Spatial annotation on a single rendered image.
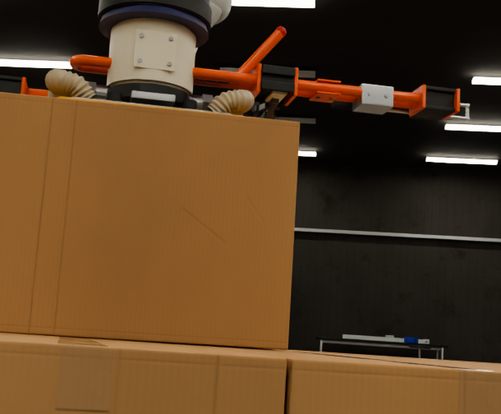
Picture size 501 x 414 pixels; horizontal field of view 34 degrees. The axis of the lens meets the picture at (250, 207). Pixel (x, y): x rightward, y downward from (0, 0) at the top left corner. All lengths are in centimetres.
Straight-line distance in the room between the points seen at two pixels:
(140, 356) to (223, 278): 63
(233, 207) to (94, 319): 30
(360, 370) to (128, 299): 64
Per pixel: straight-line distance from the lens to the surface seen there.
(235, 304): 140
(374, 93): 173
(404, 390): 85
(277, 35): 173
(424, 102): 175
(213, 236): 140
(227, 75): 166
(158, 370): 78
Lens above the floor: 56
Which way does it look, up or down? 9 degrees up
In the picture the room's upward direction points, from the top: 4 degrees clockwise
